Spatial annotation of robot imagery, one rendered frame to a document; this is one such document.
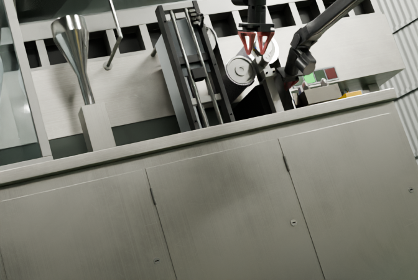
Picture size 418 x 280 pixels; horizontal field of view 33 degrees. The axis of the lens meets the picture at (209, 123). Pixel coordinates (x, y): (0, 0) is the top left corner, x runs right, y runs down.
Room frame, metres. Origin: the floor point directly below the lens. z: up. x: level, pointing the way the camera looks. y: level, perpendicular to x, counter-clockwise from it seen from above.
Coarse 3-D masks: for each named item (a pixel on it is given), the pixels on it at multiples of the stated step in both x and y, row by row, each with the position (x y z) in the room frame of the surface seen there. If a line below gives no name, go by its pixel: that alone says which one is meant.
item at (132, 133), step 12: (156, 120) 2.92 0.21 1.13; (168, 120) 2.94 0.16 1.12; (216, 120) 3.02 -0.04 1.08; (120, 132) 2.86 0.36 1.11; (132, 132) 2.88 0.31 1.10; (144, 132) 2.90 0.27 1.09; (156, 132) 2.92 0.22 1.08; (168, 132) 2.94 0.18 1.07; (180, 132) 2.96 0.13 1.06; (60, 144) 2.76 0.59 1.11; (72, 144) 2.78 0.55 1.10; (84, 144) 2.80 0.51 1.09; (120, 144) 2.85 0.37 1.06; (60, 156) 2.76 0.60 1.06
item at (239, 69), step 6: (234, 60) 2.72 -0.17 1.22; (240, 60) 2.73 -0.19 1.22; (246, 60) 2.74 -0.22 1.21; (228, 66) 2.71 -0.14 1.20; (234, 66) 2.72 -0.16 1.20; (240, 66) 2.73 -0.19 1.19; (246, 66) 2.74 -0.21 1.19; (252, 66) 2.74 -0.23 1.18; (228, 72) 2.70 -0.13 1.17; (234, 72) 2.72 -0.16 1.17; (240, 72) 2.72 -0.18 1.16; (246, 72) 2.74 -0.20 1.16; (252, 72) 2.75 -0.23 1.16; (234, 78) 2.71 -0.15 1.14; (240, 78) 2.73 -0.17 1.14; (246, 78) 2.74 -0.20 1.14; (252, 78) 2.74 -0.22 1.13
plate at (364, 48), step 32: (288, 32) 3.20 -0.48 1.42; (352, 32) 3.33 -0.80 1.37; (384, 32) 3.40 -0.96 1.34; (96, 64) 2.85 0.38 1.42; (128, 64) 2.90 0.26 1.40; (320, 64) 3.25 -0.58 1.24; (352, 64) 3.31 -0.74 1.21; (384, 64) 3.38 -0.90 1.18; (64, 96) 2.79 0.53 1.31; (96, 96) 2.84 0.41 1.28; (128, 96) 2.89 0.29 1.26; (160, 96) 2.94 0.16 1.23; (64, 128) 2.77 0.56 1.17
